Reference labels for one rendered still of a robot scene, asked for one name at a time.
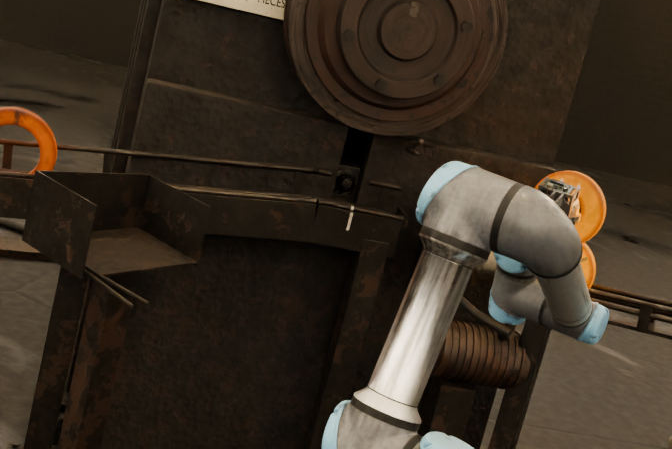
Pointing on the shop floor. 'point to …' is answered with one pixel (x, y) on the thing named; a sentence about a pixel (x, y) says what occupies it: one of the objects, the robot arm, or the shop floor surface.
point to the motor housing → (517, 370)
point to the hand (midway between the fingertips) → (569, 199)
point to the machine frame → (186, 332)
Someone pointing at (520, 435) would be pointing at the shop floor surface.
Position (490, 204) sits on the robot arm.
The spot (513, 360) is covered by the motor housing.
